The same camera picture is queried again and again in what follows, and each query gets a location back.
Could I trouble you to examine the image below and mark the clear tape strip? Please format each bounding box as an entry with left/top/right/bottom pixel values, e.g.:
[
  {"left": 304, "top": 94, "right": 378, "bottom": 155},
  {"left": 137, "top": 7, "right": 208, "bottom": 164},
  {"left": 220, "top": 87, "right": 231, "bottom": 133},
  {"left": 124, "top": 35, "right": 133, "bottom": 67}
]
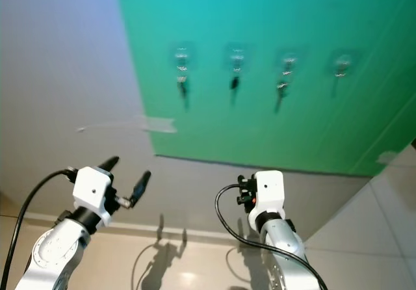
[{"left": 75, "top": 122, "right": 142, "bottom": 134}]

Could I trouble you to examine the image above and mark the grey tape piece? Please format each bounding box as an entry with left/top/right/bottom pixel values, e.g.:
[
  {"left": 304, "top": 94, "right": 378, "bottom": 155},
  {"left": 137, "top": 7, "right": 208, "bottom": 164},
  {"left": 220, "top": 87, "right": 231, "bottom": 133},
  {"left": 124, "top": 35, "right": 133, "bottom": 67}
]
[
  {"left": 376, "top": 150, "right": 401, "bottom": 166},
  {"left": 139, "top": 115, "right": 177, "bottom": 134}
]

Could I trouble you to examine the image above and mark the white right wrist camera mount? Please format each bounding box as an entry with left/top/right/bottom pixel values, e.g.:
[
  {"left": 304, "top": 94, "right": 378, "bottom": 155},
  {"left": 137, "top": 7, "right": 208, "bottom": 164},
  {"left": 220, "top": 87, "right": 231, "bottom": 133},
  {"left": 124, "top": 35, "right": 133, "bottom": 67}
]
[{"left": 253, "top": 170, "right": 286, "bottom": 215}]

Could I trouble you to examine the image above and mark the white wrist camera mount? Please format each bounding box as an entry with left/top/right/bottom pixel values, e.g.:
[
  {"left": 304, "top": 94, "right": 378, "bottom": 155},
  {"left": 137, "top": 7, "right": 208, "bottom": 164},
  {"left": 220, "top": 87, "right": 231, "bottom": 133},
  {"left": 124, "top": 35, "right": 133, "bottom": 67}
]
[
  {"left": 253, "top": 170, "right": 286, "bottom": 215},
  {"left": 72, "top": 166, "right": 113, "bottom": 215}
]

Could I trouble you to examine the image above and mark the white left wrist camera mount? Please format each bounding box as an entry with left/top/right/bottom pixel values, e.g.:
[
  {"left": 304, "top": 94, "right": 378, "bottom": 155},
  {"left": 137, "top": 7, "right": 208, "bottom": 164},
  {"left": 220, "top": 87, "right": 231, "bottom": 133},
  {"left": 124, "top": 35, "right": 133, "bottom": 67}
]
[{"left": 72, "top": 166, "right": 113, "bottom": 215}]

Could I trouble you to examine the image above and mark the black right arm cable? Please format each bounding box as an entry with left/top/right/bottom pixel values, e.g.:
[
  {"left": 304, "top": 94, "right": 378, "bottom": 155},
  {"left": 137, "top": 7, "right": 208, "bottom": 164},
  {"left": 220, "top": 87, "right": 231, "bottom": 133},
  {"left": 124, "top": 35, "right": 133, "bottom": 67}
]
[{"left": 214, "top": 183, "right": 330, "bottom": 290}]

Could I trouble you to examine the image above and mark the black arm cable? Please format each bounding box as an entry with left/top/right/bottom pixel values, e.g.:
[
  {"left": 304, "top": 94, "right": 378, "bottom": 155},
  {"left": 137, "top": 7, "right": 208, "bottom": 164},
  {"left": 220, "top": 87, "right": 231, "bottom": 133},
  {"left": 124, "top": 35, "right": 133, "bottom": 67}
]
[
  {"left": 0, "top": 167, "right": 80, "bottom": 290},
  {"left": 214, "top": 183, "right": 330, "bottom": 290}
]

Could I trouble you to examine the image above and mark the green wall board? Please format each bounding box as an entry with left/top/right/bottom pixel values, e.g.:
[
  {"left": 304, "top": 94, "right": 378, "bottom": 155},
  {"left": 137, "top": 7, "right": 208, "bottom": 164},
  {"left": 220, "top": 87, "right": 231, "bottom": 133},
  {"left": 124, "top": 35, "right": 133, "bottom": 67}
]
[{"left": 114, "top": 0, "right": 416, "bottom": 178}]

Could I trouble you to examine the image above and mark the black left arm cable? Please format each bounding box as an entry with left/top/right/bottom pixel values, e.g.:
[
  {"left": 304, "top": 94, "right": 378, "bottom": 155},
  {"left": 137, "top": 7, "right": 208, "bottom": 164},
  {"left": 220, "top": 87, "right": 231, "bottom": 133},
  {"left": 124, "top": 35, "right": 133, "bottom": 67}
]
[{"left": 0, "top": 167, "right": 80, "bottom": 290}]

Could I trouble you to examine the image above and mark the clear adhesive wall hook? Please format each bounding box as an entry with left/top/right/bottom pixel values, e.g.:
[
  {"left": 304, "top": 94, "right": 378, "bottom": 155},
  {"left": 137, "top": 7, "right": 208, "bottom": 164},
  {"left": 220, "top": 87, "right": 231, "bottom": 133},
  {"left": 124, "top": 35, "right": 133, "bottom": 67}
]
[
  {"left": 330, "top": 48, "right": 356, "bottom": 79},
  {"left": 171, "top": 42, "right": 196, "bottom": 75},
  {"left": 277, "top": 47, "right": 301, "bottom": 79},
  {"left": 225, "top": 42, "right": 249, "bottom": 75}
]

